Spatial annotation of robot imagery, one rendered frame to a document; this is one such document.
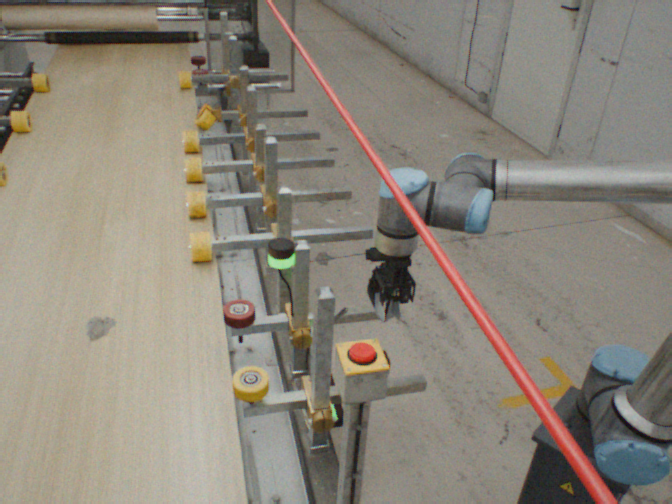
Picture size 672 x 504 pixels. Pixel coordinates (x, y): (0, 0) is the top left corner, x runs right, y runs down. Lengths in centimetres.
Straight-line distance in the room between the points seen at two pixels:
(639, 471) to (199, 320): 106
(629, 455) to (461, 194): 69
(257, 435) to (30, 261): 78
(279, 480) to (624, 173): 102
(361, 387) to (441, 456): 151
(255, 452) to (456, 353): 147
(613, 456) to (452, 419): 116
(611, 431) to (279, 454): 78
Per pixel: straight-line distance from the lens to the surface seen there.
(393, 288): 131
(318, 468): 148
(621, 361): 167
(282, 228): 168
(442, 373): 277
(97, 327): 156
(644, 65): 434
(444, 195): 119
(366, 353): 96
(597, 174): 133
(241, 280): 216
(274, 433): 165
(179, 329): 153
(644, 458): 153
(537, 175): 132
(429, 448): 247
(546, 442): 178
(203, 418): 132
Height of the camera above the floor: 187
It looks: 33 degrees down
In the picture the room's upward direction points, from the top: 4 degrees clockwise
